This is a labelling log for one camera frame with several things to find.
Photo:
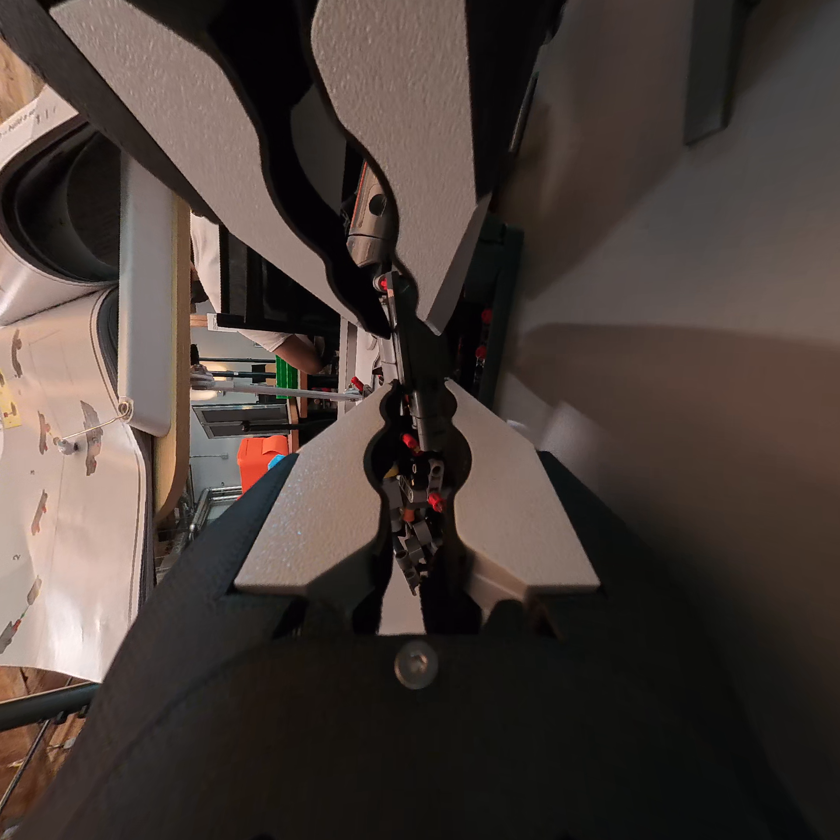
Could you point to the black metal tube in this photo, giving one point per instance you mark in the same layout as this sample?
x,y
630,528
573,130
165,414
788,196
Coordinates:
x,y
46,705

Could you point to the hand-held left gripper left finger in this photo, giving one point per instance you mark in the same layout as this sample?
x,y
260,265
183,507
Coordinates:
x,y
308,525

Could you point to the white desk lamp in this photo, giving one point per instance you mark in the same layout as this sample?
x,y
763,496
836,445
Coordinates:
x,y
282,390

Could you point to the green plastic bin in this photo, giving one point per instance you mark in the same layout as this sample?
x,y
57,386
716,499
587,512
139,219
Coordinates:
x,y
287,377

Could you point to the white book holder plate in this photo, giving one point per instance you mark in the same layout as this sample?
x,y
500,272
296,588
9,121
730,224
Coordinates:
x,y
144,295

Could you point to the blue cylindrical pack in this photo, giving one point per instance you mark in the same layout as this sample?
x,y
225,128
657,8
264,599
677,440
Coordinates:
x,y
277,463

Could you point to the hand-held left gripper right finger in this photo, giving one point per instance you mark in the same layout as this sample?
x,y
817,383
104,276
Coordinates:
x,y
525,525

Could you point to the lego instruction booklet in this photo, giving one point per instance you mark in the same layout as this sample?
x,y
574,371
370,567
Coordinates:
x,y
65,525

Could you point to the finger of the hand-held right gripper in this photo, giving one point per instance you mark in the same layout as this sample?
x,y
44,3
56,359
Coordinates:
x,y
407,131
184,118

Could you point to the grey lego car model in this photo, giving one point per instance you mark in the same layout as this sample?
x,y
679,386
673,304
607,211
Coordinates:
x,y
367,236

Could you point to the grey lego wedge plate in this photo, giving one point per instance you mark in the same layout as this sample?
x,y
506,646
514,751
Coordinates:
x,y
712,72

